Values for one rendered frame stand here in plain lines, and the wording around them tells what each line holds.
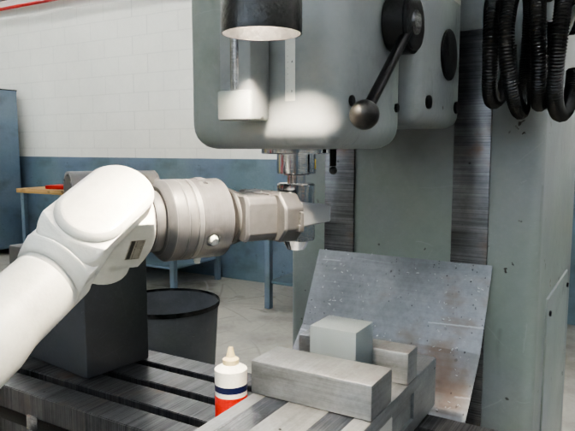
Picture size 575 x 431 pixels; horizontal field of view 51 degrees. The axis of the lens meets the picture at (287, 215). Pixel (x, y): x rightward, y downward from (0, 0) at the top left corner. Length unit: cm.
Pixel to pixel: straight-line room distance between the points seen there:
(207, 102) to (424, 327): 55
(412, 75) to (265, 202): 26
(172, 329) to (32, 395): 165
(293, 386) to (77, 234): 29
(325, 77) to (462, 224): 49
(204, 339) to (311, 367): 200
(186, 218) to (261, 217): 9
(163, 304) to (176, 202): 241
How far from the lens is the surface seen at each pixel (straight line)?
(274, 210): 67
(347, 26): 64
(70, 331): 101
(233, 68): 63
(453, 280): 105
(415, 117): 79
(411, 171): 107
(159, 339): 260
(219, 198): 64
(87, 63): 742
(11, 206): 812
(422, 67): 80
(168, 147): 651
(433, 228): 106
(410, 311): 105
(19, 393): 100
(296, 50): 64
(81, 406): 91
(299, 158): 71
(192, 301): 298
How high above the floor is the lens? 131
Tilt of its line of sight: 6 degrees down
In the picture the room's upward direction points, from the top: straight up
